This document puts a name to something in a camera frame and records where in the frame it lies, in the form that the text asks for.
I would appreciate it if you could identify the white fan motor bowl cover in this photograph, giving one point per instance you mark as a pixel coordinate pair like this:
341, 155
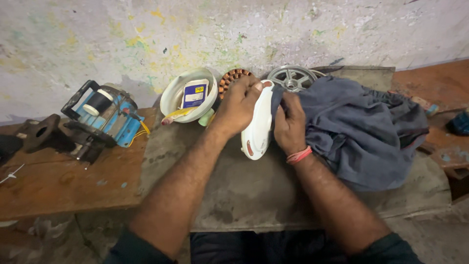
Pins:
183, 93

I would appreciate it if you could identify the grey cloth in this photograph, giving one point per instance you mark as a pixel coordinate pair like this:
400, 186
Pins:
361, 128

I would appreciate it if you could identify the person's right fingers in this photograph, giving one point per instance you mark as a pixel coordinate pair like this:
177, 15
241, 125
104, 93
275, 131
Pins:
289, 104

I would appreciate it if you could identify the pink thread wristband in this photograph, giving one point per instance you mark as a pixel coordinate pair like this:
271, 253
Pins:
298, 155

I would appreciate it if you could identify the copper wound stator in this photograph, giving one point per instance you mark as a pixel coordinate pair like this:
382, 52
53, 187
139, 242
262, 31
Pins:
229, 79

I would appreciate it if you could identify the rusty metal flange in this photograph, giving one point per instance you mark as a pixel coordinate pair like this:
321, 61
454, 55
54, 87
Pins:
42, 132

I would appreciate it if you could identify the light green cylinder part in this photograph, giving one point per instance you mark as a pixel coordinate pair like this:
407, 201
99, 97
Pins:
206, 118

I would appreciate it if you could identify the person's left hand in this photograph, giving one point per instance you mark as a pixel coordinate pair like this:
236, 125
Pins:
236, 106

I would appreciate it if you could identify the black object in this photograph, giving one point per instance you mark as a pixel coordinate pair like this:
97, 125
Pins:
9, 146

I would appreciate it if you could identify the blue and white small box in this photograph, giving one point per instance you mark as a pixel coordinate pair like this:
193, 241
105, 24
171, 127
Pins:
195, 93

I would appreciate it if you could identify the brown wooden board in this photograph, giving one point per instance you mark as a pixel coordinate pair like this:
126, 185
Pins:
66, 172

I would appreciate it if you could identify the person's right hand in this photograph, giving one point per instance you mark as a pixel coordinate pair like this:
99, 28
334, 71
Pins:
290, 123

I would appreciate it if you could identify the person's dark trousers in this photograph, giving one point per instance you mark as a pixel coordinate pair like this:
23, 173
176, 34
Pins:
263, 247

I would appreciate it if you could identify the blue electric pump motor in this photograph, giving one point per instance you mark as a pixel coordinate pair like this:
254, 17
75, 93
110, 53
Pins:
104, 112

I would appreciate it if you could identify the silver spoked metal wheel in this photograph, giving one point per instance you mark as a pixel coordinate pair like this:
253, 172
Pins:
292, 77

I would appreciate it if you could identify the person's left fingers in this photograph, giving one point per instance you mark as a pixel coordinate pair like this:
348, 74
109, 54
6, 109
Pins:
249, 86

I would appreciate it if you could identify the blue object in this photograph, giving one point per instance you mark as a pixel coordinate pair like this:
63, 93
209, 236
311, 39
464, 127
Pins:
460, 123

